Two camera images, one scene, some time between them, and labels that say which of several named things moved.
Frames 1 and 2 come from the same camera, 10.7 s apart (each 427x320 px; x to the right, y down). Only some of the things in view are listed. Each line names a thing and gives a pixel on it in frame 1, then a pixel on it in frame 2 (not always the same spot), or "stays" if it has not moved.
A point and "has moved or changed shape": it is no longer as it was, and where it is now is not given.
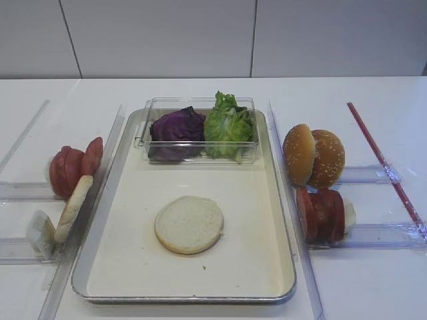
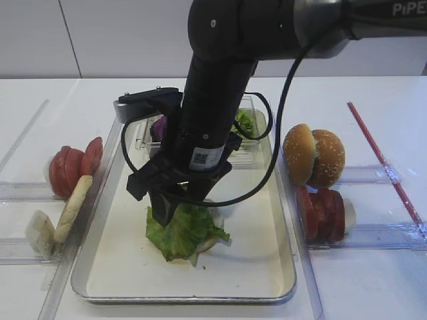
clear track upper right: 369,175 stays
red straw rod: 350,106 stays
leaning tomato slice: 92,157 stays
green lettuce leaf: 228,128 has moved or changed shape
